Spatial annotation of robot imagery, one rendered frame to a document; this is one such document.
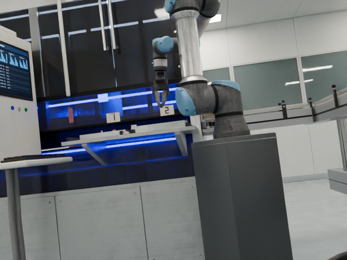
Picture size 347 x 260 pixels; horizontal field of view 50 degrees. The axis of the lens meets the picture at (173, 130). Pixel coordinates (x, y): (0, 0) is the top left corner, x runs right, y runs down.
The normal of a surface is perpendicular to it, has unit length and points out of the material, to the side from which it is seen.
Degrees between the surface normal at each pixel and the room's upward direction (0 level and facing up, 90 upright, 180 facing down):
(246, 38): 90
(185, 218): 90
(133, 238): 90
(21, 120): 90
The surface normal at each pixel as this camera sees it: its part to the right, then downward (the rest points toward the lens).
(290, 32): -0.11, -0.05
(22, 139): 0.96, -0.13
